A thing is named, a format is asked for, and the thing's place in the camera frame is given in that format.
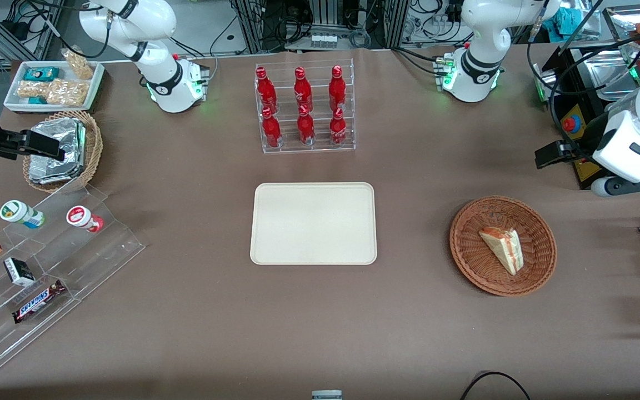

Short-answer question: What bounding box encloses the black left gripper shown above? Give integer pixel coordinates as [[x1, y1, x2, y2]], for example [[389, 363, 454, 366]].
[[535, 111, 612, 169]]

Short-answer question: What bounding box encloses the triangular sandwich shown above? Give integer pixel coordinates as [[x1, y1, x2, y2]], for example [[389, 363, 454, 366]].
[[479, 226, 524, 277]]

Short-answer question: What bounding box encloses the white rectangular snack tray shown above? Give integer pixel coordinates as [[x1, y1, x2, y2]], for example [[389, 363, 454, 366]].
[[3, 60, 105, 114]]

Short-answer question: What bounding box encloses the light tan wicker basket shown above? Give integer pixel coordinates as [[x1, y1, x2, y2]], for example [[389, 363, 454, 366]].
[[22, 110, 103, 194]]

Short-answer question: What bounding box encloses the brown round wicker basket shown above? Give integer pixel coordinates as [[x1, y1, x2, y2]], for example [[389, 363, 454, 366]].
[[449, 196, 558, 297]]

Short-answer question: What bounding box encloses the cream rectangular tray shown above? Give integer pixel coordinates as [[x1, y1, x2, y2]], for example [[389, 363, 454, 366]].
[[249, 182, 378, 266]]

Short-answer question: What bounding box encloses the aluminium foil container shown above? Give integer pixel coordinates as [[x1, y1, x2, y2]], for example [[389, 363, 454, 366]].
[[28, 118, 87, 186]]

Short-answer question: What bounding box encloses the clear popcorn snack bag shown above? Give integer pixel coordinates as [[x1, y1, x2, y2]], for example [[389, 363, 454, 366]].
[[17, 81, 49, 100], [63, 48, 94, 81], [46, 79, 89, 107]]

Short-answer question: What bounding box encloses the green lid yogurt cup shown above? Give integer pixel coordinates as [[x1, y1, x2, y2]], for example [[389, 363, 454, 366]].
[[0, 200, 46, 229]]

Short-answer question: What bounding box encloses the large teal snack box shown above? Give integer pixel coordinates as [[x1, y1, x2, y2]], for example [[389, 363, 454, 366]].
[[24, 67, 60, 83]]

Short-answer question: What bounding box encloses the red lid yogurt cup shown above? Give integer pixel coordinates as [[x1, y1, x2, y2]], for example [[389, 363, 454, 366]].
[[66, 206, 104, 233]]

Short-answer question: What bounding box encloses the small black white carton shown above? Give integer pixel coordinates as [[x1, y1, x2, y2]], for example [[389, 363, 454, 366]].
[[3, 257, 36, 288]]

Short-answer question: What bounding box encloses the clear acrylic stepped shelf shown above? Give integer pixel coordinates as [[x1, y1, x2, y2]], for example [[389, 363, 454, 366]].
[[0, 178, 146, 378]]

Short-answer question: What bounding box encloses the teal plastic bag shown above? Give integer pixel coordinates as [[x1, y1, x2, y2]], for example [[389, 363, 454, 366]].
[[542, 6, 582, 37]]

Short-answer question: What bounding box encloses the Snickers chocolate bar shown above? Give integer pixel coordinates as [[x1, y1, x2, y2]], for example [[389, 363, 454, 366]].
[[12, 279, 67, 324]]

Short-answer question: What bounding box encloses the red cola bottle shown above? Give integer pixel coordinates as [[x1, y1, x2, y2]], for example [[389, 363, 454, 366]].
[[261, 107, 283, 148], [328, 65, 348, 114], [256, 67, 278, 115], [293, 67, 313, 114], [297, 106, 316, 146], [329, 107, 348, 146]]

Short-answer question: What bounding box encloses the clear acrylic bottle rack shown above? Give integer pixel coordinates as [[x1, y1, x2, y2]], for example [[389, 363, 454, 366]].
[[254, 58, 356, 155]]

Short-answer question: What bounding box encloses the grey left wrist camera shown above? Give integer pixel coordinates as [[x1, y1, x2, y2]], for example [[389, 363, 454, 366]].
[[591, 177, 624, 198]]

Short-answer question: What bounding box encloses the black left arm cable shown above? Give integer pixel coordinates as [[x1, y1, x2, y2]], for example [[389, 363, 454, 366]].
[[527, 0, 604, 162]]

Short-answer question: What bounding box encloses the black floor cable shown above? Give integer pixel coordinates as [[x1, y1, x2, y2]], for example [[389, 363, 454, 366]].
[[460, 371, 532, 400]]

